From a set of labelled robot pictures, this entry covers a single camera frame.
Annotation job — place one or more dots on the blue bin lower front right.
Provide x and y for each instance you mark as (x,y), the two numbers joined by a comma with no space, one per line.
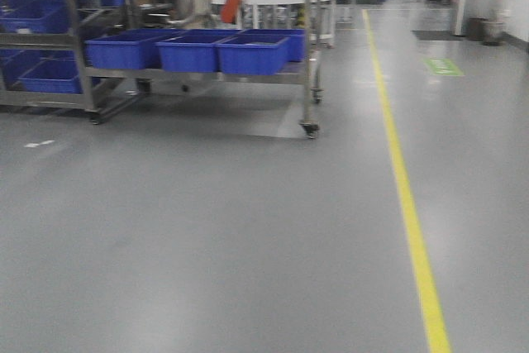
(253,54)

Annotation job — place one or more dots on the grey trash bin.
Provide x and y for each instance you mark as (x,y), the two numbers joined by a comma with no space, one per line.
(493,32)

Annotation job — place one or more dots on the stainless steel wheeled cart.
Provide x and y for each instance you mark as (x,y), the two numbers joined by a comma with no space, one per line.
(302,69)

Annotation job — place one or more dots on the steel shelf rack far left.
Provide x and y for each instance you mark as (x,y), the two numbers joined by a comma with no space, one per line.
(81,22)

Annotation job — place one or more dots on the blue bin lower front left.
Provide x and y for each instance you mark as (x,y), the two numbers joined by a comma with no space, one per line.
(132,49)

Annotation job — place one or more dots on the blue bin lower front middle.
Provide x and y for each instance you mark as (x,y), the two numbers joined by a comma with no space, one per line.
(192,51)

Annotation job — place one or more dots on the blue bin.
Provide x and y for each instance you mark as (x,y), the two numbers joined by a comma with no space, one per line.
(132,49)
(192,51)
(253,54)

